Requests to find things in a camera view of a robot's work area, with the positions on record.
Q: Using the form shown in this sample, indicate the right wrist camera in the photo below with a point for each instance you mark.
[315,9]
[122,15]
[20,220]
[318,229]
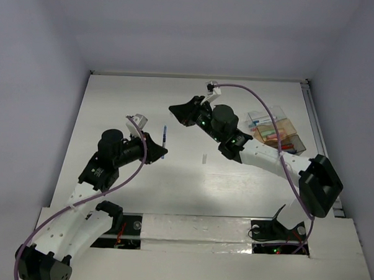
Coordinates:
[213,92]

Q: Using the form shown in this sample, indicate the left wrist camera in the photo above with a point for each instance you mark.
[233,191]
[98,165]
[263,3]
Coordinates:
[135,124]

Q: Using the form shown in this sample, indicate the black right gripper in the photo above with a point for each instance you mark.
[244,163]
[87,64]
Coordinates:
[184,111]

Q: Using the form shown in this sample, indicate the green correction tape pen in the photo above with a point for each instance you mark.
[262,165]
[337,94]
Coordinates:
[267,132]

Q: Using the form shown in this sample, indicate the white marker blue cap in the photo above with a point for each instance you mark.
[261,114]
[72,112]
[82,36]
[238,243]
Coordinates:
[264,120]

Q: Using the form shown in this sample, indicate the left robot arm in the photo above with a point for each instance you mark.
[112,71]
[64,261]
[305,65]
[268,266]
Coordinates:
[64,237]

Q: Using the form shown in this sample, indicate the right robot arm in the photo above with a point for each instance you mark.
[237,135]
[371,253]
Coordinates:
[314,179]

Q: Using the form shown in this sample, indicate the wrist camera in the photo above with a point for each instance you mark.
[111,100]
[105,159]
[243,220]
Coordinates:
[135,124]
[213,92]

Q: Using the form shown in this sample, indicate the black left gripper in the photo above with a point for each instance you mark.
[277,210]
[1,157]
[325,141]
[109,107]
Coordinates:
[155,151]

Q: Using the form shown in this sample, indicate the stationery organizer box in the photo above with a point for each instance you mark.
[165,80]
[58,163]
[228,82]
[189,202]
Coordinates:
[281,125]

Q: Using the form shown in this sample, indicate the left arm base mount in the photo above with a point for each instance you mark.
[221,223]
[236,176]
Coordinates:
[130,224]

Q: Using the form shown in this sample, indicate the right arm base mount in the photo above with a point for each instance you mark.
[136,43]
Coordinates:
[271,230]

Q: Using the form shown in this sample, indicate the blue ink refill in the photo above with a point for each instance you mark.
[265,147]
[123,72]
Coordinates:
[164,138]

